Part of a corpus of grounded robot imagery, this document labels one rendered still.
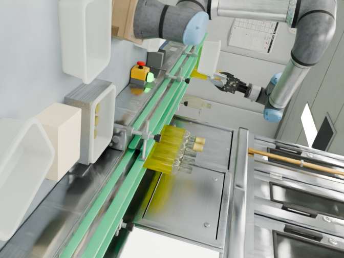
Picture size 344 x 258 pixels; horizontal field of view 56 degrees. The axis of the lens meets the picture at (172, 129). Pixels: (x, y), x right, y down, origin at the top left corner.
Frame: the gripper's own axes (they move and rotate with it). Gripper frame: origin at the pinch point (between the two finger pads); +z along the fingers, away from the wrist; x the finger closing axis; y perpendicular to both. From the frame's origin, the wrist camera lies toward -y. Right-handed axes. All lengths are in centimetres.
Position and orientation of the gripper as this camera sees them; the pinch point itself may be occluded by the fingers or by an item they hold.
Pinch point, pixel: (209, 76)
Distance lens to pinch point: 158.4
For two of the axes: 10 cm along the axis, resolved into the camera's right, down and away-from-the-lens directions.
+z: -9.3, -3.6, 0.8
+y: -1.6, 1.8, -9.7
